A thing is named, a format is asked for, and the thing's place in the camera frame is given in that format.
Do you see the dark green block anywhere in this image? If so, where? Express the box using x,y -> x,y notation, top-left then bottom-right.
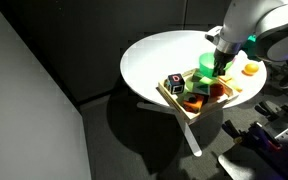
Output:
191,74 -> 203,82

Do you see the wooden tray box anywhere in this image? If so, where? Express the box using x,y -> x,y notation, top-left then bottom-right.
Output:
157,68 -> 239,124

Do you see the teal triangle block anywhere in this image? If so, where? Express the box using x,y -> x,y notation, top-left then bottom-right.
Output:
193,84 -> 210,95

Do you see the yellow banana toy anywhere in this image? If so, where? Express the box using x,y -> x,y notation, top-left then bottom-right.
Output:
230,82 -> 243,92

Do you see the white round table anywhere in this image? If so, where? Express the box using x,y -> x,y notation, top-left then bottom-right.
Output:
119,29 -> 268,158

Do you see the orange ball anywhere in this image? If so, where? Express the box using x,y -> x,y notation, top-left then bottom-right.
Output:
243,63 -> 259,75

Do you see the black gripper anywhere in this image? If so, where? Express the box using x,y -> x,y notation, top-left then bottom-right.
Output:
213,50 -> 235,76

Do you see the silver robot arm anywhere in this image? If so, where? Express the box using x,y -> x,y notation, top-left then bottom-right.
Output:
205,0 -> 288,77

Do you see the black letter D cube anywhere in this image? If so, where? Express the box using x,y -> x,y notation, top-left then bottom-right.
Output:
167,74 -> 185,94

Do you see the black clamp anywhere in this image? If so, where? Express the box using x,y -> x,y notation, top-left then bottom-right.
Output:
222,120 -> 246,139

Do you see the green plastic bowl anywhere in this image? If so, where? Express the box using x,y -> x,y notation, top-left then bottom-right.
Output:
198,52 -> 234,78

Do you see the red tomato toy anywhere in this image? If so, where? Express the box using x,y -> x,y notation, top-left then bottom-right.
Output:
210,83 -> 225,97

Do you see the orange wooden block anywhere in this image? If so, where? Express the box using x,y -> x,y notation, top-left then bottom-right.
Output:
183,93 -> 204,114

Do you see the purple clamp with orange tip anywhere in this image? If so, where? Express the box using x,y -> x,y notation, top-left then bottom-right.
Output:
248,122 -> 282,151

